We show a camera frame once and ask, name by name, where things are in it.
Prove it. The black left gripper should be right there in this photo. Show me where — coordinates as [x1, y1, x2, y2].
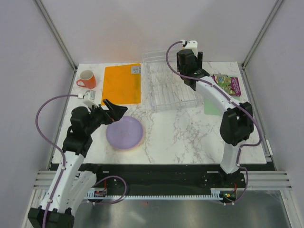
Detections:
[85, 98, 127, 134]

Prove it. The purple plate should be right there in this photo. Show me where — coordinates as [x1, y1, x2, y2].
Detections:
[106, 116, 144, 150]

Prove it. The light yellow plate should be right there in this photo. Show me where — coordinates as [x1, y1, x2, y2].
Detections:
[128, 142, 143, 152]

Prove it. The pink plate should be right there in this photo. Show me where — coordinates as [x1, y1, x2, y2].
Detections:
[133, 133, 145, 149]

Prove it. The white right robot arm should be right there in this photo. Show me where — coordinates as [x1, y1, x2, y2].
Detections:
[176, 49, 254, 187]

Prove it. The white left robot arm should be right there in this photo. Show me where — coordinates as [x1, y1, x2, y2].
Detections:
[28, 99, 128, 228]

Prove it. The orange cutting mat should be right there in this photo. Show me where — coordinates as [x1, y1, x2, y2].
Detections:
[101, 63, 141, 105]

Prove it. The orange ceramic mug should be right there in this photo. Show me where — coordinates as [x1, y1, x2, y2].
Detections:
[76, 70, 96, 89]

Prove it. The green cutting mat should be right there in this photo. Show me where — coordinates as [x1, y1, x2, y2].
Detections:
[203, 98, 243, 116]

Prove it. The purple children's book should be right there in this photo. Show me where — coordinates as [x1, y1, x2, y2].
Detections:
[212, 74, 241, 97]

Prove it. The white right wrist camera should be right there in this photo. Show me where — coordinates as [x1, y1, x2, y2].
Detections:
[181, 39, 198, 57]

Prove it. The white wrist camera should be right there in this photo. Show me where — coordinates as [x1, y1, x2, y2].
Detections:
[78, 90, 98, 108]
[181, 39, 198, 57]

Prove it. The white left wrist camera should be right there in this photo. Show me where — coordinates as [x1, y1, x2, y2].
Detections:
[78, 90, 98, 108]

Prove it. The clear wire dish rack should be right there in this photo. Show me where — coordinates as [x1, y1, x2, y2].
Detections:
[142, 50, 203, 112]

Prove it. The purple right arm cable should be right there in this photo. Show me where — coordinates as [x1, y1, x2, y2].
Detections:
[165, 41, 263, 167]

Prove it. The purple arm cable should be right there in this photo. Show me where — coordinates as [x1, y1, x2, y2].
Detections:
[165, 41, 263, 167]
[35, 94, 80, 228]

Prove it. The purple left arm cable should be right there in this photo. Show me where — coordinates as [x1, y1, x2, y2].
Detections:
[35, 94, 80, 228]

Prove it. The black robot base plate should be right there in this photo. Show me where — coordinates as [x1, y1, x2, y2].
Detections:
[80, 162, 249, 197]

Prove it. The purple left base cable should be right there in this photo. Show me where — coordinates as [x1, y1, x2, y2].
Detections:
[87, 175, 129, 205]

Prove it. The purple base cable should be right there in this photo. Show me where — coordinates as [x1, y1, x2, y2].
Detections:
[213, 166, 249, 206]
[87, 175, 129, 205]

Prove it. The left aluminium frame post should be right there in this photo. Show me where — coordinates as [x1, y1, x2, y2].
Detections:
[33, 0, 77, 72]

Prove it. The aluminium frame post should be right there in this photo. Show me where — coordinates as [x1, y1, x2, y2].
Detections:
[241, 0, 285, 69]
[33, 0, 77, 72]

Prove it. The right aluminium frame post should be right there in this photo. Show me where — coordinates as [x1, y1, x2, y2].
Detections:
[241, 0, 285, 69]

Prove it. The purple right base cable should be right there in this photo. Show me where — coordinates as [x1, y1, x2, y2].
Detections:
[213, 166, 249, 206]

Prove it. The white cable duct strip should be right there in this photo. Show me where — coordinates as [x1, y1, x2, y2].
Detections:
[81, 189, 238, 201]

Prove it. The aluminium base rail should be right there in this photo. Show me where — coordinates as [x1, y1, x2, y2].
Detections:
[33, 171, 292, 190]

